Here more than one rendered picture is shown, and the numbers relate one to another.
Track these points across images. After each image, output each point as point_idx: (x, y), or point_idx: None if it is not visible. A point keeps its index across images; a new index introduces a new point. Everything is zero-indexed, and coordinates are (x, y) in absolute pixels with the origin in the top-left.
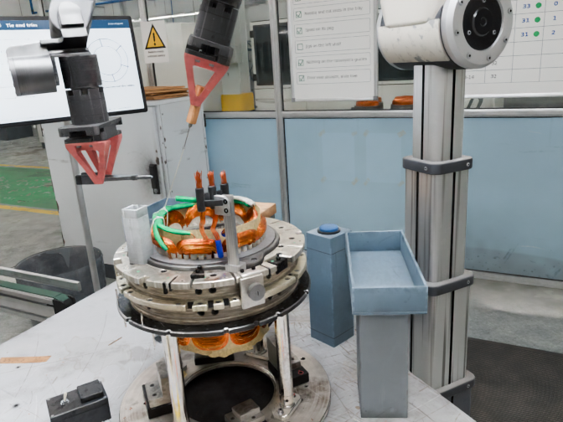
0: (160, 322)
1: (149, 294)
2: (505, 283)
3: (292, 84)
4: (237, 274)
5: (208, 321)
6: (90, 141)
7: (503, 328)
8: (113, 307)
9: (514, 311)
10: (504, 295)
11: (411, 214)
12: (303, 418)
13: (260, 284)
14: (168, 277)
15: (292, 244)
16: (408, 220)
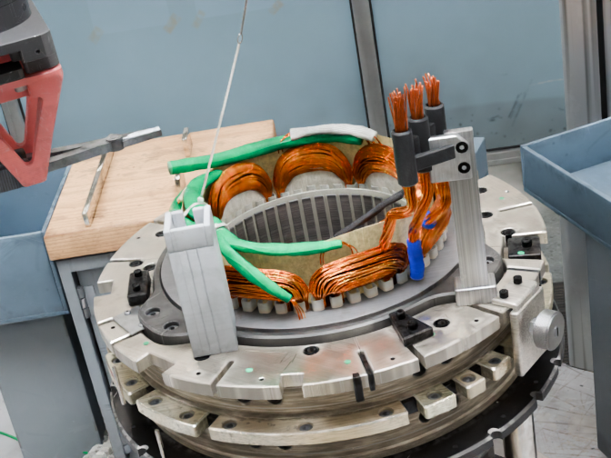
0: None
1: (287, 414)
2: (511, 164)
3: None
4: (492, 303)
5: (442, 428)
6: (21, 75)
7: (551, 253)
8: None
9: (553, 214)
10: (522, 190)
11: (586, 74)
12: None
13: (555, 311)
14: (348, 361)
15: (505, 204)
16: (578, 88)
